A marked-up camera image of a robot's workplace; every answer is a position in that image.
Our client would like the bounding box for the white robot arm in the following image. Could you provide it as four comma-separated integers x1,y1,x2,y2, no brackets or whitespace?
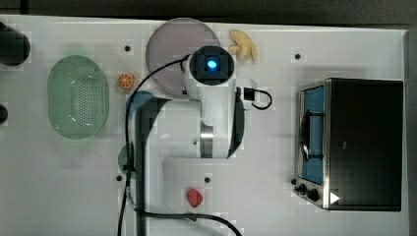
135,45,245,161

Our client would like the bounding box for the black steel toaster oven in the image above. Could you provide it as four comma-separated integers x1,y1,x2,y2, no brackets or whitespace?
291,78,403,211

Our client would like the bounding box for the blue bowl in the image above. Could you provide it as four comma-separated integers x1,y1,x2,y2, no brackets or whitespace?
126,90,153,119

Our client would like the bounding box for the yellow banana bunch toy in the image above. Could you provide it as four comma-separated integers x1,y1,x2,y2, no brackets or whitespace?
228,29,258,61

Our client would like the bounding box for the lilac round plate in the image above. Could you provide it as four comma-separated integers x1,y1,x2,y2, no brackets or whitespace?
146,18,220,97

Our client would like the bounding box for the orange slice toy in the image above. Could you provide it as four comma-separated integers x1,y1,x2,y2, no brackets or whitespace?
117,72,135,89

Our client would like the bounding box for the green cup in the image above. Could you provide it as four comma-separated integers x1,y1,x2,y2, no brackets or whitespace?
118,146,136,179

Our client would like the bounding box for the green perforated colander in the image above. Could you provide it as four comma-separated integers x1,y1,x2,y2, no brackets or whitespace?
47,55,109,140

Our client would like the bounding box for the black knob left edge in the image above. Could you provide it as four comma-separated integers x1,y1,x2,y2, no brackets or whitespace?
0,105,8,124

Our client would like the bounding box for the black cylinder top left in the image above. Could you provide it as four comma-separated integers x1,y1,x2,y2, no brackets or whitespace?
0,23,30,66

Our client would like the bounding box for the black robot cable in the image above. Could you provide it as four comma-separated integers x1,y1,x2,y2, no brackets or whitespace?
116,53,273,236

